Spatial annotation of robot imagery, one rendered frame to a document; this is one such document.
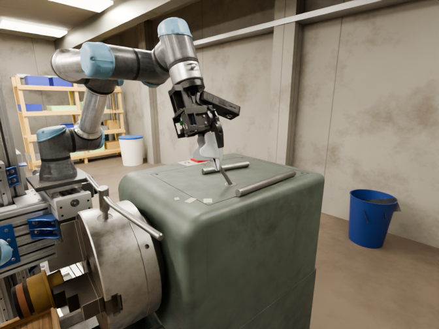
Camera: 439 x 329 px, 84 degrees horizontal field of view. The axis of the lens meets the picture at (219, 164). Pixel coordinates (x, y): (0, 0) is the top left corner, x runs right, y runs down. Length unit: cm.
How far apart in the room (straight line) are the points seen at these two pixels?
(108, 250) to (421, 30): 323
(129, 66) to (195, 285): 53
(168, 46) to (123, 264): 50
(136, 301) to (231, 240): 25
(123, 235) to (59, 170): 73
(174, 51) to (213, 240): 44
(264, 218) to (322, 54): 303
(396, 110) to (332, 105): 68
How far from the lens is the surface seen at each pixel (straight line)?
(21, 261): 140
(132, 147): 609
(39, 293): 72
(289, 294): 101
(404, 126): 328
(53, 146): 129
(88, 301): 64
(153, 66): 68
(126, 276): 62
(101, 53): 63
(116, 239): 62
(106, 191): 61
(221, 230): 61
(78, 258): 74
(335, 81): 346
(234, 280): 72
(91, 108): 116
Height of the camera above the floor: 151
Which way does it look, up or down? 15 degrees down
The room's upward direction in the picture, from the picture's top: straight up
